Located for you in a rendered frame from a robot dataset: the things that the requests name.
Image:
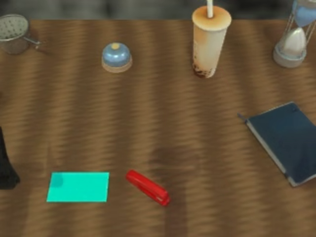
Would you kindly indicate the blue desk call bell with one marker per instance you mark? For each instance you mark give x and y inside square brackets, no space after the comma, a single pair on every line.
[116,58]

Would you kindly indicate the dark blue notebook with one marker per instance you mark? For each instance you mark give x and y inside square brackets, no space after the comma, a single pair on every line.
[286,140]

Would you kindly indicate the turquoise rectangular mat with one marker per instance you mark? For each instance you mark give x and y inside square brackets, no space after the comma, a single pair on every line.
[79,187]

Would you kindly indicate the blue sand hourglass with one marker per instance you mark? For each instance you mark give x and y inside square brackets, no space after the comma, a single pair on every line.
[293,42]

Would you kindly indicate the milk tea cup with straw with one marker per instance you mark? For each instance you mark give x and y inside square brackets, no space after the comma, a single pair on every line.
[208,47]

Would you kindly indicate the small red stapler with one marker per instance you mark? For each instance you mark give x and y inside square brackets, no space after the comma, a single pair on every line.
[145,186]

